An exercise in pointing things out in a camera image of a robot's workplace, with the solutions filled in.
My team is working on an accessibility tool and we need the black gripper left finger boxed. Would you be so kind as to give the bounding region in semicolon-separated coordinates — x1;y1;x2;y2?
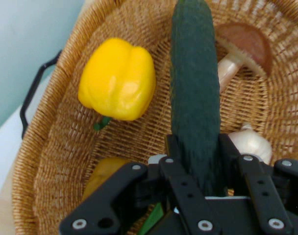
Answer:
59;134;223;235

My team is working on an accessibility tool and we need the white garlic bulb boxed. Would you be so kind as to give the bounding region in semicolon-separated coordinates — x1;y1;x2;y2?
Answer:
227;123;273;166

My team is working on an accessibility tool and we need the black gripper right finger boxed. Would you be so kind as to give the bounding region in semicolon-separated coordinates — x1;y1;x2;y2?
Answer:
217;133;298;235

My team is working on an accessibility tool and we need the black metal handle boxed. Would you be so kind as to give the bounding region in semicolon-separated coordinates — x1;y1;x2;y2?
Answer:
19;50;63;141

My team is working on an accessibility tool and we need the yellow potato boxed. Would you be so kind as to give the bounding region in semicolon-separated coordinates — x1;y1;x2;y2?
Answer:
81;156;130;202

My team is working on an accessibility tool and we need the green bell pepper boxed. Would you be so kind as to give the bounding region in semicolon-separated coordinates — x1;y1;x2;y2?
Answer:
138;202;165;235

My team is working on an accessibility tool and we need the brown cap toy mushroom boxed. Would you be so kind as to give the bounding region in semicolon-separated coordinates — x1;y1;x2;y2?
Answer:
214;23;273;94

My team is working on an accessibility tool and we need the woven wicker basket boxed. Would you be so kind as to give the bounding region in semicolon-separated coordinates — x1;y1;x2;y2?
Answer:
11;0;298;235

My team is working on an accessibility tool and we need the yellow bell pepper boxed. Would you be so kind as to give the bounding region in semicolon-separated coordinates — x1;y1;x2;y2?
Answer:
77;37;156;132

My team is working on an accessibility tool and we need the dark green cucumber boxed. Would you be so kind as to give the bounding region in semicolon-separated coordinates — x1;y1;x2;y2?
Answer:
170;0;230;198

